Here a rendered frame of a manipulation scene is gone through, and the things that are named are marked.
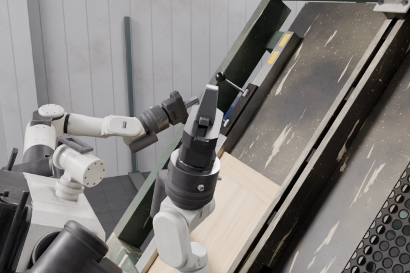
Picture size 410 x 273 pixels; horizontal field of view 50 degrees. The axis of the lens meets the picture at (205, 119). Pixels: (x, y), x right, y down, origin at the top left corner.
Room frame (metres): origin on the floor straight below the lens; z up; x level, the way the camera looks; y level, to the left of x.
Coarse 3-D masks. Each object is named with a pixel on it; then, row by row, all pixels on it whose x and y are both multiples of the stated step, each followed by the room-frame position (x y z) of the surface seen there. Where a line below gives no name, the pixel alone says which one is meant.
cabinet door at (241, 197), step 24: (240, 168) 1.28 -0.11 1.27; (216, 192) 1.29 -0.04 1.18; (240, 192) 1.21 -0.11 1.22; (264, 192) 1.14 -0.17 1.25; (216, 216) 1.21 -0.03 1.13; (240, 216) 1.14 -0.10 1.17; (192, 240) 1.22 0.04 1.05; (216, 240) 1.15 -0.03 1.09; (240, 240) 1.08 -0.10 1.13; (216, 264) 1.08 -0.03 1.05
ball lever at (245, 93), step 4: (220, 72) 1.47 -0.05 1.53; (216, 76) 1.46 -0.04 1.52; (220, 76) 1.46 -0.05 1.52; (224, 76) 1.46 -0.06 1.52; (220, 80) 1.46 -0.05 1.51; (224, 80) 1.46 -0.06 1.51; (228, 80) 1.47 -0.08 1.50; (232, 84) 1.46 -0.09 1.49; (236, 88) 1.46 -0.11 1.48; (240, 88) 1.46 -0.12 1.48; (244, 92) 1.46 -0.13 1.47; (248, 92) 1.45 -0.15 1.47; (244, 96) 1.45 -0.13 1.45
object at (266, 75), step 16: (288, 32) 1.53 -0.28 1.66; (288, 48) 1.50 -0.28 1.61; (272, 64) 1.48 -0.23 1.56; (256, 80) 1.49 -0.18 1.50; (272, 80) 1.47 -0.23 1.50; (256, 96) 1.45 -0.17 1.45; (240, 128) 1.42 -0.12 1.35; (224, 144) 1.39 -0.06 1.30; (144, 256) 1.30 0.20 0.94; (144, 272) 1.26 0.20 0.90
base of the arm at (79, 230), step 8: (72, 224) 0.72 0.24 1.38; (80, 224) 0.72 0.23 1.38; (72, 232) 0.71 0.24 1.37; (80, 232) 0.71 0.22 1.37; (88, 232) 0.71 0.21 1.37; (88, 240) 0.70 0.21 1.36; (96, 240) 0.71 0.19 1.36; (96, 248) 0.71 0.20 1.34; (104, 248) 0.72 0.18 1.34; (40, 256) 0.73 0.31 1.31
